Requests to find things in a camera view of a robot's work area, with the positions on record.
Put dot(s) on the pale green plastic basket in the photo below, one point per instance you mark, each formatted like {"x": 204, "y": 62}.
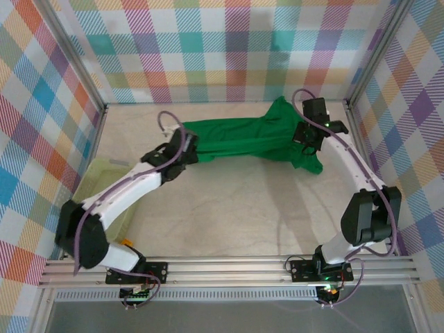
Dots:
{"x": 90, "y": 180}

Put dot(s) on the aluminium mounting rail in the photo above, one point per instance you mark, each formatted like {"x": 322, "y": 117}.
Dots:
{"x": 225, "y": 270}

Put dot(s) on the aluminium frame post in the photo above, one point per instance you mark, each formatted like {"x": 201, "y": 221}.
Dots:
{"x": 71, "y": 55}
{"x": 377, "y": 52}

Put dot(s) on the aluminium table side rail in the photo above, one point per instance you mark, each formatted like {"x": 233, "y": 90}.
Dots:
{"x": 354, "y": 123}
{"x": 97, "y": 133}

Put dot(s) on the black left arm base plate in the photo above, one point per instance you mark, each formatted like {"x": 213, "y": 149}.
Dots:
{"x": 157, "y": 272}

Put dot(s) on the small yellow connector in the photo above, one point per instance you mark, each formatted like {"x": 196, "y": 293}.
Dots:
{"x": 127, "y": 242}

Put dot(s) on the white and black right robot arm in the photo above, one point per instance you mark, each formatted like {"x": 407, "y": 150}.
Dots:
{"x": 367, "y": 215}

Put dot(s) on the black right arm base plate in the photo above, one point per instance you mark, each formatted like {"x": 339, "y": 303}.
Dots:
{"x": 301, "y": 270}

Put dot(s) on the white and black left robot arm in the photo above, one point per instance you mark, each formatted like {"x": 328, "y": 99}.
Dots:
{"x": 114, "y": 204}

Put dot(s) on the green t-shirt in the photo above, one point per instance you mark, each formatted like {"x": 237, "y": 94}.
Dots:
{"x": 243, "y": 138}

